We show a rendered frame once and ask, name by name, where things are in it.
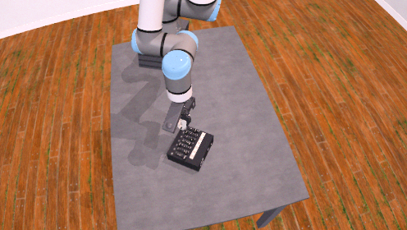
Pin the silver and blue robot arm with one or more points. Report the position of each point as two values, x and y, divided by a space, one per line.
156 35

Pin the dark grey lighting desk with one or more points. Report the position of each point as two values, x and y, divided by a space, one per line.
193 144

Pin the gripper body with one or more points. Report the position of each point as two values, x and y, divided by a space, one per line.
188 105

